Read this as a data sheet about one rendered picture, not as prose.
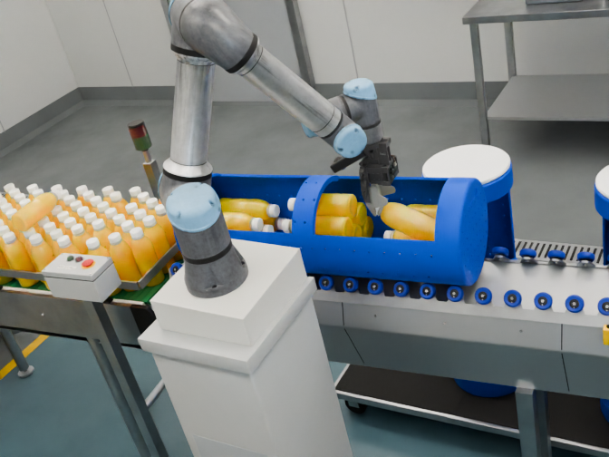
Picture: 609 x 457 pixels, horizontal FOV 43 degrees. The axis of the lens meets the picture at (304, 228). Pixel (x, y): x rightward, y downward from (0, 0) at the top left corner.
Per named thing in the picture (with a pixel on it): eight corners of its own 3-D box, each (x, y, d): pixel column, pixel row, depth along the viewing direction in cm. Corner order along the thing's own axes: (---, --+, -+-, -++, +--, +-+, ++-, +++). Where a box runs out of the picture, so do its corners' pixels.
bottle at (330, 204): (346, 203, 210) (286, 201, 218) (352, 224, 214) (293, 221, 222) (355, 189, 215) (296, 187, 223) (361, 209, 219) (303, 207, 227)
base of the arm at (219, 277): (217, 306, 172) (205, 270, 167) (173, 287, 182) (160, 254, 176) (261, 267, 181) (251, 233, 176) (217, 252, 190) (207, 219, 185)
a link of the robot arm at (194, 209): (186, 267, 170) (168, 216, 163) (175, 238, 181) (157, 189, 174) (236, 247, 172) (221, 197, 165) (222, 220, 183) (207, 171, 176)
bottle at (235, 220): (207, 236, 236) (259, 238, 227) (194, 229, 230) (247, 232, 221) (211, 214, 237) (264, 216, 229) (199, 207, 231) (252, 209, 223)
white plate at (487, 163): (418, 188, 239) (418, 191, 239) (509, 181, 230) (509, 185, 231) (426, 148, 261) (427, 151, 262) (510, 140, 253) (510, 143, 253)
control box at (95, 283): (102, 303, 228) (91, 275, 223) (53, 296, 237) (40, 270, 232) (122, 283, 235) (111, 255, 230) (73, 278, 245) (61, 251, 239)
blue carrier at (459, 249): (464, 306, 195) (456, 201, 184) (182, 279, 235) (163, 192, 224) (490, 257, 218) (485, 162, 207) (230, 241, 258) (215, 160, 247)
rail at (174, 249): (142, 289, 239) (140, 281, 238) (140, 289, 240) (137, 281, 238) (207, 221, 269) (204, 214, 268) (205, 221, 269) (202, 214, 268)
